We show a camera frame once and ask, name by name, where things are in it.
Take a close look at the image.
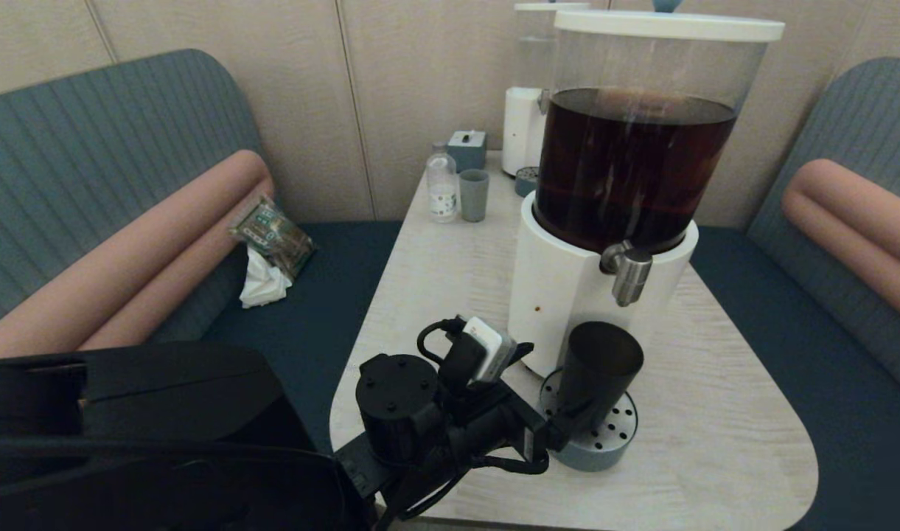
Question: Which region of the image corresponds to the black plastic cup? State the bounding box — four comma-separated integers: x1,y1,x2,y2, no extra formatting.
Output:
557,321,645,437

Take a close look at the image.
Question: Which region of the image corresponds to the steel dispenser tap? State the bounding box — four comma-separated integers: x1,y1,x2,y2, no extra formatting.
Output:
601,240,654,308

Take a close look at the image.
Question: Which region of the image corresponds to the grey-blue plastic cup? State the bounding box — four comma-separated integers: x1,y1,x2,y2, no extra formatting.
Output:
459,170,490,223

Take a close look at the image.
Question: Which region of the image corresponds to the large blue perforated drip tray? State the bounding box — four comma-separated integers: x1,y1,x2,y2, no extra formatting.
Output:
538,367,639,473

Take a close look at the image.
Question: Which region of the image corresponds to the large tea beverage dispenser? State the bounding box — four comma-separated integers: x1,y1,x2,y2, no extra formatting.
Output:
507,31,766,378

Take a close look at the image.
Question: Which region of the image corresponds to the clear plastic bottle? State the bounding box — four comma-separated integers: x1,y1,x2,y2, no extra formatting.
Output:
427,142,460,223

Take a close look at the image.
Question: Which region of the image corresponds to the blue-grey tissue box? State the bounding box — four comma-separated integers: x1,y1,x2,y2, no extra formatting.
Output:
447,130,488,173

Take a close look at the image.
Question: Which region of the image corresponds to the small empty beverage dispenser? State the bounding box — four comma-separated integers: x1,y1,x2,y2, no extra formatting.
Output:
501,11,568,178

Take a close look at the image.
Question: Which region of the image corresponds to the white crumpled tissue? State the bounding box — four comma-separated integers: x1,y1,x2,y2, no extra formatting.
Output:
240,246,294,308

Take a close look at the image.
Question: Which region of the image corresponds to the green snack packet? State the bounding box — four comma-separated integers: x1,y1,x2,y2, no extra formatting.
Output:
231,194,318,281

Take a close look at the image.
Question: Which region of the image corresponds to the small white dispenser lid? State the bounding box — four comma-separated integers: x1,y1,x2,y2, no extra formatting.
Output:
514,0,590,14

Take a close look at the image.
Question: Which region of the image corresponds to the white dispenser lid blue knob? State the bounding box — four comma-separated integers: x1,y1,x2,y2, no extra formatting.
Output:
554,0,786,44

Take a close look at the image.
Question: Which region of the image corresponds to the pink cylindrical bolster cushion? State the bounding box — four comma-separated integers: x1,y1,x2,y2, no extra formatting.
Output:
780,159,900,329
0,150,276,362

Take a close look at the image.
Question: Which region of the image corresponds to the teal upholstered booth sofa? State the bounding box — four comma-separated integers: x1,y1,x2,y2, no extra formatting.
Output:
0,49,402,458
689,58,900,531

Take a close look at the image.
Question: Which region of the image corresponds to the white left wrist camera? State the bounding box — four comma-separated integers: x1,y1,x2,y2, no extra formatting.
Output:
461,316,518,384

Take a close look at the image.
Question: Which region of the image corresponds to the black left camera cable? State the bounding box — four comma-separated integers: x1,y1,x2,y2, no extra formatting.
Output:
417,317,467,367

